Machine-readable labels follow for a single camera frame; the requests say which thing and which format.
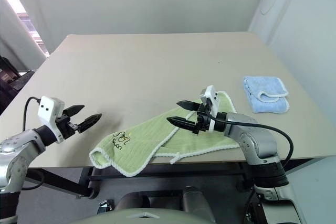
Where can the white curtain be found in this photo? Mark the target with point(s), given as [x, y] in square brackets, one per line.
[15, 32]

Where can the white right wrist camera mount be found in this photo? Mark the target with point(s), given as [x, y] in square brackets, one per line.
[211, 94]

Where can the folded blue towel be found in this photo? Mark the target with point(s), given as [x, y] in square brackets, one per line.
[262, 87]

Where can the grey rounded robot torso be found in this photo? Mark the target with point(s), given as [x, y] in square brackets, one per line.
[157, 217]

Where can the bright window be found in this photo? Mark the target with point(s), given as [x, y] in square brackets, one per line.
[29, 24]

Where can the small chrome metal piece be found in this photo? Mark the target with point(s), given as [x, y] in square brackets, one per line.
[105, 206]

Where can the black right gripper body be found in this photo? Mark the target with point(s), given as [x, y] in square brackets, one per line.
[201, 119]

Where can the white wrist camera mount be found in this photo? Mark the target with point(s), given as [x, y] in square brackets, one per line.
[48, 108]
[211, 94]

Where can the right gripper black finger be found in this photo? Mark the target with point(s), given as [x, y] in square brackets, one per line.
[182, 122]
[189, 105]

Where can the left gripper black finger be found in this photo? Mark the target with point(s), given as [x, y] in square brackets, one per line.
[74, 109]
[89, 122]

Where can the green towel with white trim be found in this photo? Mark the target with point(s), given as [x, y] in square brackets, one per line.
[147, 140]

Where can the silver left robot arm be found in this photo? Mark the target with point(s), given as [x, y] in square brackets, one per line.
[15, 142]

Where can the grey rounded cylinder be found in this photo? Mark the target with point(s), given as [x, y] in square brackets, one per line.
[195, 197]

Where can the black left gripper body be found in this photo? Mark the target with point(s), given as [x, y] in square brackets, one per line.
[67, 128]

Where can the black table frame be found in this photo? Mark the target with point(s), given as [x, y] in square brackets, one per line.
[157, 175]

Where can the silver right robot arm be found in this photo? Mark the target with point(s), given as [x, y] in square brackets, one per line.
[260, 142]

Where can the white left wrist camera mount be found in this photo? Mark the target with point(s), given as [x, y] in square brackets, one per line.
[48, 108]

